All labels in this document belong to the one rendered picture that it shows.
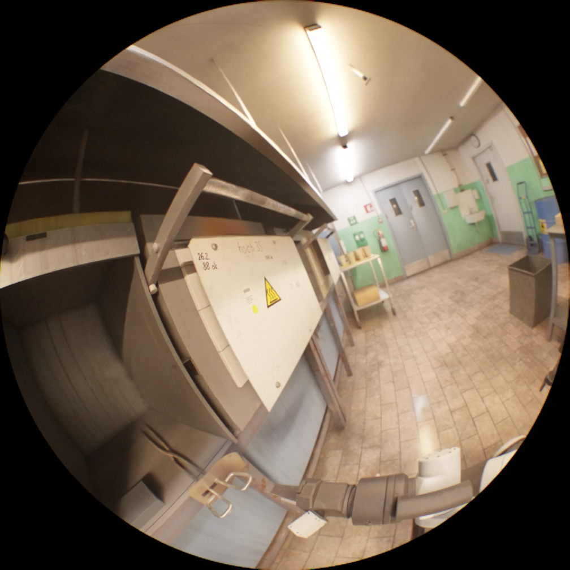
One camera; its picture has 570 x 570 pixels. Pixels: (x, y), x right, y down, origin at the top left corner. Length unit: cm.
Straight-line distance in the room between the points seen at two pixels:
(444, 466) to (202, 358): 50
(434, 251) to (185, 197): 468
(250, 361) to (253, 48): 153
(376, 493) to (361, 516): 4
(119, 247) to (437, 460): 62
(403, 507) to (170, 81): 59
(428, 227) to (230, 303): 454
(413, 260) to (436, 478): 441
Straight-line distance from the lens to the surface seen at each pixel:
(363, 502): 31
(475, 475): 112
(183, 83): 33
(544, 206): 359
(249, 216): 271
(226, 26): 135
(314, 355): 106
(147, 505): 55
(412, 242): 453
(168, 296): 45
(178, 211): 32
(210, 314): 49
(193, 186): 30
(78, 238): 42
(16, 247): 43
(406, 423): 145
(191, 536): 68
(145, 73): 32
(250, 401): 58
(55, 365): 100
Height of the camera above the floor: 120
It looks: 5 degrees down
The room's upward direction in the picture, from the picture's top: 23 degrees counter-clockwise
